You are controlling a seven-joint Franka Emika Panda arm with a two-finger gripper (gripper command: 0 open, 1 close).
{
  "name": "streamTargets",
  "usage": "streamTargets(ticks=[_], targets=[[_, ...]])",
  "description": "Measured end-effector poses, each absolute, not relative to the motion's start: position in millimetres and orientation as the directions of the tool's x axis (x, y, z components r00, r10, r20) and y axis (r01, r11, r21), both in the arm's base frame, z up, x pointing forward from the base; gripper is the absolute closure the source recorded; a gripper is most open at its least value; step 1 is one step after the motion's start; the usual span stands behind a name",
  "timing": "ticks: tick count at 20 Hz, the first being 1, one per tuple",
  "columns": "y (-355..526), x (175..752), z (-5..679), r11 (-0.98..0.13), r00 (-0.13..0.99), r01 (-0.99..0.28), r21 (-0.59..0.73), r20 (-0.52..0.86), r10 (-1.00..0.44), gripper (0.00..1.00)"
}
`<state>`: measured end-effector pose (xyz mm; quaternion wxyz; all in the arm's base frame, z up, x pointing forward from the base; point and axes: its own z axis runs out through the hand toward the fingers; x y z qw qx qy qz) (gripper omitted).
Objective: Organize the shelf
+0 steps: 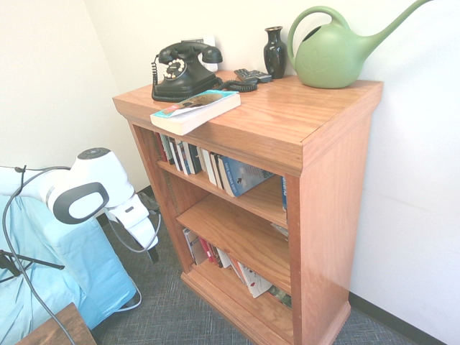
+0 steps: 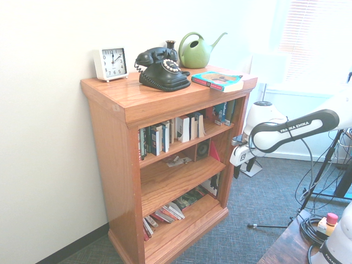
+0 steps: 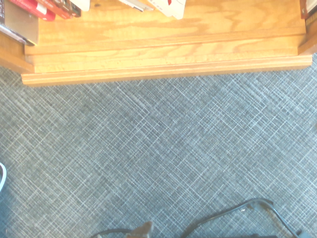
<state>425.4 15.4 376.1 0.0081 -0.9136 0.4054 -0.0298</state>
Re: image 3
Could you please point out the plain white book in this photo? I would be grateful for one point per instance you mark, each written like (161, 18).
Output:
(83, 3)

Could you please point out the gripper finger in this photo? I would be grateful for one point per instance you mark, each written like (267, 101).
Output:
(144, 230)

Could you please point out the large tan grey book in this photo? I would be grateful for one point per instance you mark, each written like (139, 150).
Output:
(22, 27)

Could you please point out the grey white thin book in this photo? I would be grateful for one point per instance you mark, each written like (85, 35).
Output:
(137, 4)

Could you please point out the dark spine paperback book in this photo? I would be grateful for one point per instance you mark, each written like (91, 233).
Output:
(74, 10)

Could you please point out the black white cover book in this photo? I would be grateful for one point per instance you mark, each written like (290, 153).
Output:
(304, 8)

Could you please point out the grey power adapter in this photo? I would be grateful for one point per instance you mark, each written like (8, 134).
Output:
(304, 234)

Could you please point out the brown red paperback book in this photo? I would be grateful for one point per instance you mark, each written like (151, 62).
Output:
(58, 8)

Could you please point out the white book with red print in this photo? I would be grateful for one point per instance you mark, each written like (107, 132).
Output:
(173, 8)

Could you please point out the white rounded plastic edge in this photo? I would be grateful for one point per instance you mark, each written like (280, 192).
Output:
(2, 176)

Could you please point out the wooden bookshelf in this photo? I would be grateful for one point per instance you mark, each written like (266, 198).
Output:
(158, 37)

